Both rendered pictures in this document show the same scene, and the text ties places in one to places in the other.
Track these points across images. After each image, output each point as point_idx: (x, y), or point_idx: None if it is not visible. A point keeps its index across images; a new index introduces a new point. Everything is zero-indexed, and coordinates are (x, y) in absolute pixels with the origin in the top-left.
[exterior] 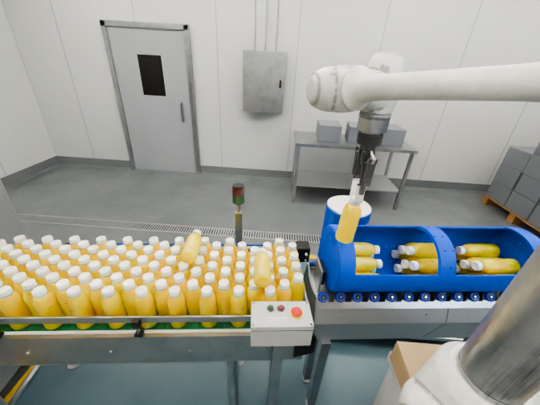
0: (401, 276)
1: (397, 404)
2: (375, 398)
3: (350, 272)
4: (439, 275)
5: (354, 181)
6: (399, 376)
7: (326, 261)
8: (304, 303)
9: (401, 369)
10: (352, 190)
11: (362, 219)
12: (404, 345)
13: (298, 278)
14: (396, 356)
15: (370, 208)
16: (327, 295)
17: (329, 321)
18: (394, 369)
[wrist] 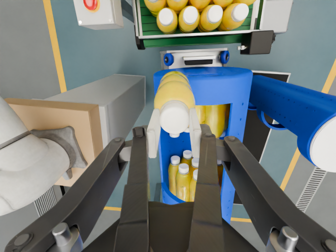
0: (158, 147)
1: (88, 101)
2: (120, 94)
3: (154, 90)
4: (161, 183)
5: (192, 132)
6: (77, 104)
7: (203, 69)
8: (109, 17)
9: (75, 106)
10: (190, 118)
11: (305, 149)
12: (84, 116)
13: (160, 15)
14: (85, 107)
15: (328, 169)
16: (168, 65)
17: (161, 68)
18: (88, 103)
